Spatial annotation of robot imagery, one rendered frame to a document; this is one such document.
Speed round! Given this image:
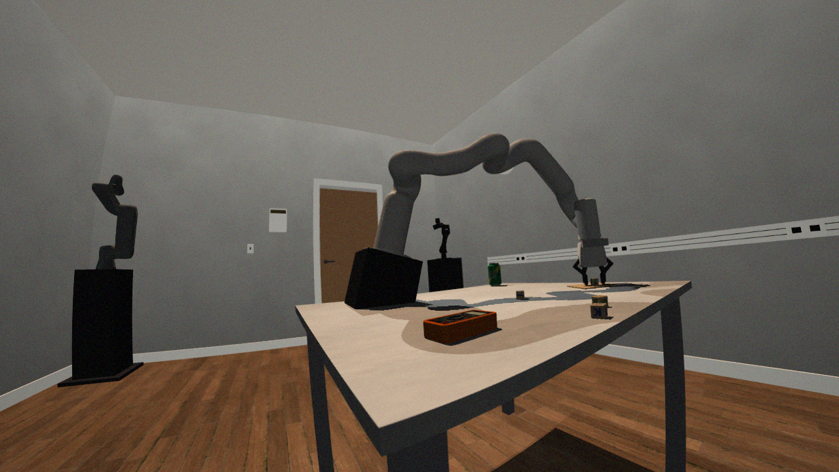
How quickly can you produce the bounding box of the tan flat mat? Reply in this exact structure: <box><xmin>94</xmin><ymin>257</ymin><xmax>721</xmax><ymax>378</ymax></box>
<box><xmin>567</xmin><ymin>283</ymin><xmax>619</xmax><ymax>289</ymax></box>

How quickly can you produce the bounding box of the green drink can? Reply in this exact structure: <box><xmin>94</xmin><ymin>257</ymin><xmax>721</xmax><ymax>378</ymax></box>
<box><xmin>488</xmin><ymin>263</ymin><xmax>501</xmax><ymax>286</ymax></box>

